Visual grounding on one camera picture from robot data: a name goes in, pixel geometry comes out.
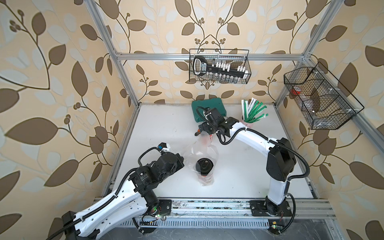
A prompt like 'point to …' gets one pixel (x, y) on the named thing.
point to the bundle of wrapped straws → (250, 109)
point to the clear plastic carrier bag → (202, 156)
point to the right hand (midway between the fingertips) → (207, 127)
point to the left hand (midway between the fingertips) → (184, 157)
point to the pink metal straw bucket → (247, 124)
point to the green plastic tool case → (215, 102)
